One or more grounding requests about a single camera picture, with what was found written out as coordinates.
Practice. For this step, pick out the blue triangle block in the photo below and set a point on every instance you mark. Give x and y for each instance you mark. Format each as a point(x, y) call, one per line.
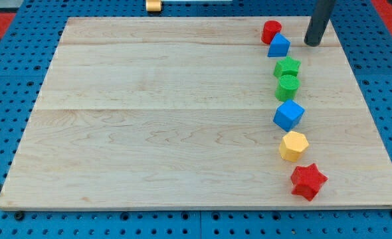
point(279, 46)

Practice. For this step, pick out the light wooden board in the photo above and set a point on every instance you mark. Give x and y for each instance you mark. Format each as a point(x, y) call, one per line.
point(176, 113)

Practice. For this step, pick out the red cylinder block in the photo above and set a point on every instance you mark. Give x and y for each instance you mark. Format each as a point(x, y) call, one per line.
point(270, 29)

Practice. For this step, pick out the green cylinder block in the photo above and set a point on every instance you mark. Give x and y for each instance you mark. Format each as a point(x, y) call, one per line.
point(287, 87)

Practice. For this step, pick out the red star block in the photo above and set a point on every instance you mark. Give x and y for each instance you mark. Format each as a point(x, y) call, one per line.
point(307, 181)

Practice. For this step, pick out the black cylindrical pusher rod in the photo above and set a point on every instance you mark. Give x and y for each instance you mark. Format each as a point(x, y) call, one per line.
point(319, 21)

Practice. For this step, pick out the blue cube block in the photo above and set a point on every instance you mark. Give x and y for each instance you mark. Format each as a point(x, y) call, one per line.
point(288, 115)

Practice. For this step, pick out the green star block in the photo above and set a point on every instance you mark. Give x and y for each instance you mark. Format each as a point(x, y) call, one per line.
point(287, 66)

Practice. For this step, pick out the yellow hexagon block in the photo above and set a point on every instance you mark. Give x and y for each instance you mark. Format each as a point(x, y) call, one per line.
point(293, 146)

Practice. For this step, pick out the yellow block at top edge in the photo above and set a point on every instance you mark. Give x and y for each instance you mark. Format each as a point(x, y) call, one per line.
point(153, 5)

